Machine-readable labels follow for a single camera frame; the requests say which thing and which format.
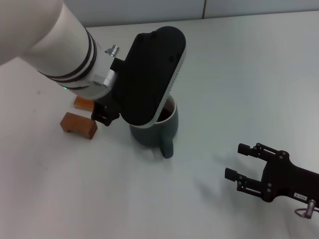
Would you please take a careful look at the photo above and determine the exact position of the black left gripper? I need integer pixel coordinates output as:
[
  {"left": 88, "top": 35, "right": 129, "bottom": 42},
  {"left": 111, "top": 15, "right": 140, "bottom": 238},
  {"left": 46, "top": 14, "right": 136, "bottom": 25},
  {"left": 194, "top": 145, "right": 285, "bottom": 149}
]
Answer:
[{"left": 91, "top": 98, "right": 122, "bottom": 127}]

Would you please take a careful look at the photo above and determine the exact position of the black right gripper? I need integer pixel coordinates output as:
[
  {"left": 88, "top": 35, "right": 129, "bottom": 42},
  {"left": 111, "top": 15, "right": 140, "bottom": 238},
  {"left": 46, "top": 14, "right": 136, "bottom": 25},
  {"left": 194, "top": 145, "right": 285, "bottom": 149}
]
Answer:
[{"left": 224, "top": 142, "right": 319, "bottom": 203}]

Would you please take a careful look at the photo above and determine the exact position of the dark coffee liquid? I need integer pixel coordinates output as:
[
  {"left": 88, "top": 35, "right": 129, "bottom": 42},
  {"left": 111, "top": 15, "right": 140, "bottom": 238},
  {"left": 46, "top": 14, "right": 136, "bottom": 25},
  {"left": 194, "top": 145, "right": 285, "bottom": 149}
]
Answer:
[{"left": 156, "top": 104, "right": 175, "bottom": 122}]

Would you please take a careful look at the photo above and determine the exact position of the flat rectangular wooden block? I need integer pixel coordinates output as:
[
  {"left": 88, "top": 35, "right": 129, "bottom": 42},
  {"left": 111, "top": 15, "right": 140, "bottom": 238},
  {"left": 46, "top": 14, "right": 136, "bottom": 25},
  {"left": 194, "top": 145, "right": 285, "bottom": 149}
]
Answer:
[{"left": 73, "top": 96, "right": 95, "bottom": 112}]

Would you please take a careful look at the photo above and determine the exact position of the ribbed silver connector thin cable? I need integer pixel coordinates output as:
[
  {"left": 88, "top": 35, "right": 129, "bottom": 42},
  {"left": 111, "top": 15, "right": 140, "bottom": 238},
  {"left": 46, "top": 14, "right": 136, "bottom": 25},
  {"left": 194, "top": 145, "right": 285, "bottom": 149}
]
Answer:
[{"left": 104, "top": 44, "right": 121, "bottom": 57}]

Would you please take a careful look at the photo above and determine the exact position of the arched wooden block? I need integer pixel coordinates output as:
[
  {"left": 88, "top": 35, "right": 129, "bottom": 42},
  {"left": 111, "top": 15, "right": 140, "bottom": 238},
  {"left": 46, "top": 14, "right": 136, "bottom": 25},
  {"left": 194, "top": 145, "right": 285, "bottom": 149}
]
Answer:
[{"left": 59, "top": 112, "right": 98, "bottom": 140}]

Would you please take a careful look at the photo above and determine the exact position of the grey ceramic cup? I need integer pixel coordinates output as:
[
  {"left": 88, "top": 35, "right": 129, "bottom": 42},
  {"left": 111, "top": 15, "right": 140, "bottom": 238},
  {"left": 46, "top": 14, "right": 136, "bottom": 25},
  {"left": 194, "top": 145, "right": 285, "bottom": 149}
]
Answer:
[{"left": 129, "top": 96, "right": 179, "bottom": 159}]

